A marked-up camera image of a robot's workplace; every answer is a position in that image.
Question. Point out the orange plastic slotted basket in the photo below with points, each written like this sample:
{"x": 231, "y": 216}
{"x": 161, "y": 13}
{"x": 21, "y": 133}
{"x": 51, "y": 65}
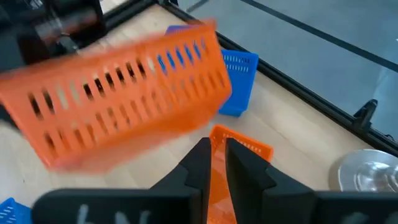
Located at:
{"x": 124, "y": 102}
{"x": 219, "y": 186}

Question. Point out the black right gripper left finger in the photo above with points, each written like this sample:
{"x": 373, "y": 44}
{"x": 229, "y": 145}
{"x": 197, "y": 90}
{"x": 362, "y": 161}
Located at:
{"x": 196, "y": 177}

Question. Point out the black metal table frame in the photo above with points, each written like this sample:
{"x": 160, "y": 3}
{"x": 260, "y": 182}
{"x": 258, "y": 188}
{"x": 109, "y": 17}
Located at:
{"x": 311, "y": 98}

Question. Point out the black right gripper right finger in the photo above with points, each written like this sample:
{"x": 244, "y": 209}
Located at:
{"x": 248, "y": 180}

